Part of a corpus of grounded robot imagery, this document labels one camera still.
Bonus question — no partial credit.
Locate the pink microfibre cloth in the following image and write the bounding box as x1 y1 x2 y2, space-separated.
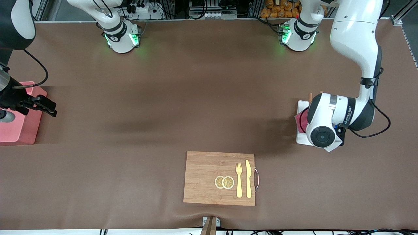
294 107 310 134

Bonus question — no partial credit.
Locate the pink plastic box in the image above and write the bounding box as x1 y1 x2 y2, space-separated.
0 81 47 146

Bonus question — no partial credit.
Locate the white power strip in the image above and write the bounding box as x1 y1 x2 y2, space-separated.
129 3 164 20

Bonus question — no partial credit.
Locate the white terminal block device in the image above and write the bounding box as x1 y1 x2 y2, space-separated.
189 11 237 19

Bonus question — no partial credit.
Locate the yellow plastic fork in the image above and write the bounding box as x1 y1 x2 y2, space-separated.
236 163 243 198

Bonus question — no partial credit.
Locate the yellow plastic knife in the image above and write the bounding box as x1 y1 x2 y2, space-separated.
245 160 252 199

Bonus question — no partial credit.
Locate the orange snack pack pile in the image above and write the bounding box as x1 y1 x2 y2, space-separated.
260 0 302 18

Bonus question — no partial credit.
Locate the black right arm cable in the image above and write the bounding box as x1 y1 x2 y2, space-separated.
13 48 49 89

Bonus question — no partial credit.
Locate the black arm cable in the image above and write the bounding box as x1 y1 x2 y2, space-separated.
346 98 391 138
13 48 49 89

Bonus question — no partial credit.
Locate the aluminium frame post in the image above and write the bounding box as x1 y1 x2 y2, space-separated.
33 0 49 22
390 0 418 26

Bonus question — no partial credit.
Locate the bamboo cutting board with handle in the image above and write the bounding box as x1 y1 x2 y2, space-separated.
183 151 260 207

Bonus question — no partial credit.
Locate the grey metal mounting bracket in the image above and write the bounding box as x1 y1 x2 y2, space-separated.
202 216 221 235

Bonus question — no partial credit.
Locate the white rack base plate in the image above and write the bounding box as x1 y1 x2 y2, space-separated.
296 100 316 146

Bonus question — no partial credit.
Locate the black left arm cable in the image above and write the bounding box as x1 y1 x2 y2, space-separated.
346 98 391 138

